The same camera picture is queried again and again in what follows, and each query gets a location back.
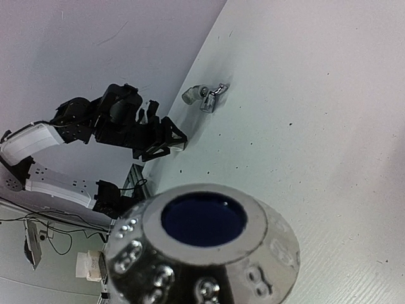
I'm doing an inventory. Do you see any white pipe elbow fitting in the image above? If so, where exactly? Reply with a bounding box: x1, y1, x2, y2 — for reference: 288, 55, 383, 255
182, 85, 208, 105

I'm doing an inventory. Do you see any small white pipe fitting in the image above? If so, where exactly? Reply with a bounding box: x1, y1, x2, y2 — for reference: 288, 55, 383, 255
170, 142, 187, 152

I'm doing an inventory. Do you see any blue water faucet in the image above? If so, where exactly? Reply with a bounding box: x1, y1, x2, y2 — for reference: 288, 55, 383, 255
104, 184, 301, 303

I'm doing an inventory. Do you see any chrome water faucet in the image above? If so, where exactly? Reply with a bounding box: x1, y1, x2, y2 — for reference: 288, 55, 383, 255
199, 83, 229, 113

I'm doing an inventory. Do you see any aluminium front rail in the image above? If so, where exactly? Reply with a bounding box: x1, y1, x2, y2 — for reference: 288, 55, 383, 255
121, 164, 151, 200

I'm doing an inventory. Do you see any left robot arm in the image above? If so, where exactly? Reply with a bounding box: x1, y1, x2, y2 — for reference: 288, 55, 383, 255
1, 84, 188, 219

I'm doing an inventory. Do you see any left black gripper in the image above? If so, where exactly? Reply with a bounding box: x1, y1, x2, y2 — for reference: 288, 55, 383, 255
94, 116, 188, 162

